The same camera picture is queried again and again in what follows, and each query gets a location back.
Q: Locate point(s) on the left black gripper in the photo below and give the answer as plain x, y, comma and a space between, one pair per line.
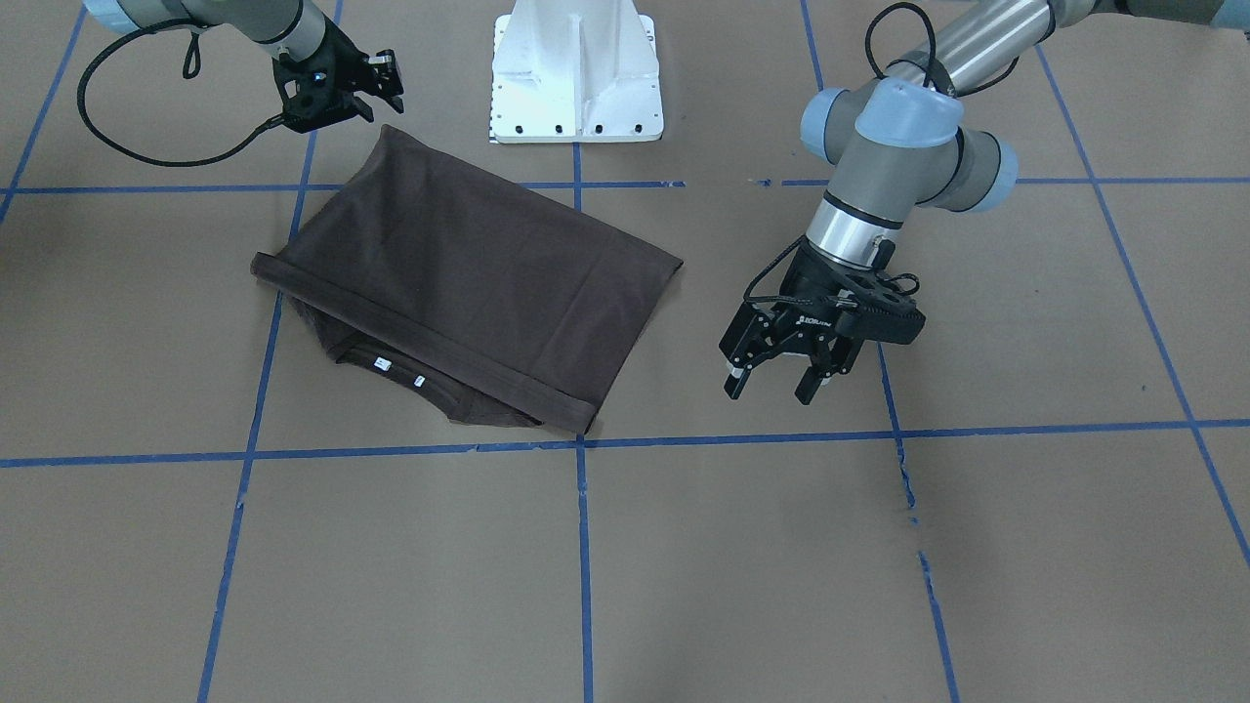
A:
807, 283

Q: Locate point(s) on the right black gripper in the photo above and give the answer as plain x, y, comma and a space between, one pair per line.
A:
335, 54

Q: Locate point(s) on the brown t-shirt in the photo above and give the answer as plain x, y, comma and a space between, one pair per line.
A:
499, 306

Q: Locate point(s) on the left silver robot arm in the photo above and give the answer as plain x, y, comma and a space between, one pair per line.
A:
897, 143

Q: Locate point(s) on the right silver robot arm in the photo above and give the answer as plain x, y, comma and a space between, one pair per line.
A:
269, 24

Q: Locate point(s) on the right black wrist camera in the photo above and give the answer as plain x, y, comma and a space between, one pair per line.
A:
312, 100

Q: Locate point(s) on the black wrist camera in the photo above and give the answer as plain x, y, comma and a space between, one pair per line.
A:
881, 308
312, 100

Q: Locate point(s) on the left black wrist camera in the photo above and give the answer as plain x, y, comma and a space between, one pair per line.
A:
881, 308

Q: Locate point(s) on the white pedestal column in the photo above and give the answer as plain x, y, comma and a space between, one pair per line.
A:
568, 72

